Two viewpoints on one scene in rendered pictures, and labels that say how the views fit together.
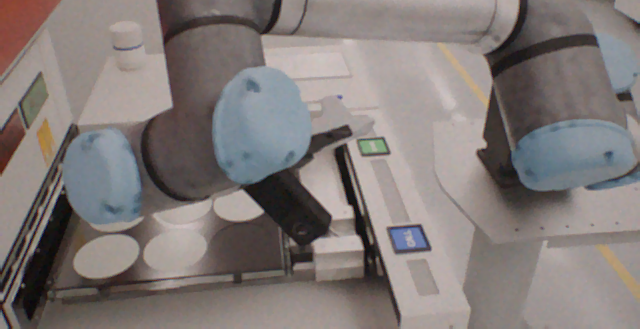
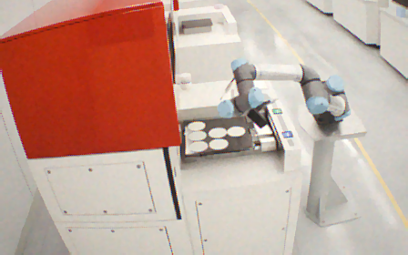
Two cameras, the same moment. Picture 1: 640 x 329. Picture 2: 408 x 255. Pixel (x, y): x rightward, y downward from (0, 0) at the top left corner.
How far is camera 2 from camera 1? 1.27 m
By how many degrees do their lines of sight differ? 7
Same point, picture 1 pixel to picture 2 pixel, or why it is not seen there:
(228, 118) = (250, 96)
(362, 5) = (270, 74)
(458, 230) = not seen: hidden behind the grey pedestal
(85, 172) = (223, 107)
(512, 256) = (324, 149)
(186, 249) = (221, 144)
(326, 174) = not seen: hidden behind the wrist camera
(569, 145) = (314, 101)
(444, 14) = (287, 75)
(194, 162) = (244, 104)
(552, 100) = (311, 92)
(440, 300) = (294, 147)
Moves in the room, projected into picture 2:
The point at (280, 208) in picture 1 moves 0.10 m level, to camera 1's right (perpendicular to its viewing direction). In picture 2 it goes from (255, 118) to (277, 117)
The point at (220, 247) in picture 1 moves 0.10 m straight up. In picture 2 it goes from (232, 143) to (231, 127)
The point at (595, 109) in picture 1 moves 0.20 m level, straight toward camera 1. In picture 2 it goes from (319, 94) to (306, 112)
